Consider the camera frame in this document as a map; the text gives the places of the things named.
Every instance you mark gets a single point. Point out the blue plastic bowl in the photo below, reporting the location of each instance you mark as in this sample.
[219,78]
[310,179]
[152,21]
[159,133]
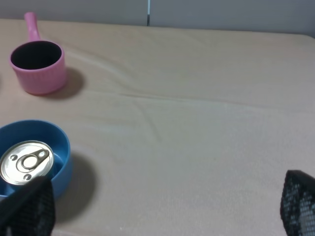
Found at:
[48,133]

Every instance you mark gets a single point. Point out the peach tablecloth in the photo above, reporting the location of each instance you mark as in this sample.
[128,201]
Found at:
[174,132]

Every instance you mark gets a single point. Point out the short green-label tin can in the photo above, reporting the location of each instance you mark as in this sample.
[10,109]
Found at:
[25,161]

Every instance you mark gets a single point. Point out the pink saucepan with handle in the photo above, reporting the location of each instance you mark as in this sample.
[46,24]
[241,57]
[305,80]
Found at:
[38,64]

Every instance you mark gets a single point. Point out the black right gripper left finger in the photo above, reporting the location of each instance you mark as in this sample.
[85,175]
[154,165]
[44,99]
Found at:
[29,211]

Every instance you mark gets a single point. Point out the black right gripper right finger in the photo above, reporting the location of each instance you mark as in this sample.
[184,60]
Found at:
[297,208]

